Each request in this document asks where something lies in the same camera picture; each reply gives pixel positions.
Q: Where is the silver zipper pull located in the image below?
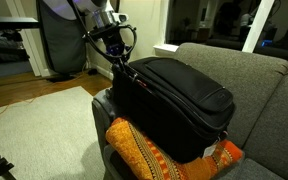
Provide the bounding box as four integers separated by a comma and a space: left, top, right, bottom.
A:
131, 73, 139, 86

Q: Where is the cream floor rug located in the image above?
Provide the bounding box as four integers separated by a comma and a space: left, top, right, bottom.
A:
0, 85, 107, 180

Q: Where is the blue lit device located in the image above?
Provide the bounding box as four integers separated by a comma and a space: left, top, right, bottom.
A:
261, 39, 274, 48

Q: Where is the grey fabric sofa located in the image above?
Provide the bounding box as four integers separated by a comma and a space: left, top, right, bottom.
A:
91, 42, 288, 180

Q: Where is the orange floor cable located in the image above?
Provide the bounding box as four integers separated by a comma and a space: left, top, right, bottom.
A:
0, 71, 88, 123

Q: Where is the white luggage tag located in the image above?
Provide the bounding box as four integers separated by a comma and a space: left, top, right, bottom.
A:
202, 143, 218, 159

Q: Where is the dark garment bag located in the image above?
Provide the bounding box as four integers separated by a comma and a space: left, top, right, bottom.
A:
36, 0, 88, 75

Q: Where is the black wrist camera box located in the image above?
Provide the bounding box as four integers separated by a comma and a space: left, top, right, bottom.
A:
82, 24, 122, 40

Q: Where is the orange patterned pillow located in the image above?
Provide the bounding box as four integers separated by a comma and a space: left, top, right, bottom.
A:
104, 117, 244, 180

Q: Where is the white window frame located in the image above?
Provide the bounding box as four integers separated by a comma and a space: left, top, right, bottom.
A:
153, 0, 276, 58

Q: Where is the black fabric wheeled suitcase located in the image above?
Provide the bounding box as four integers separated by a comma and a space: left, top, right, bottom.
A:
110, 55, 237, 164

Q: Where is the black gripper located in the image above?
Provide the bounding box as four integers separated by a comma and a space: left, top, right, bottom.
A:
102, 31, 135, 81

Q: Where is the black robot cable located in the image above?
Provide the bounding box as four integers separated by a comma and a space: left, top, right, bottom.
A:
67, 0, 138, 64

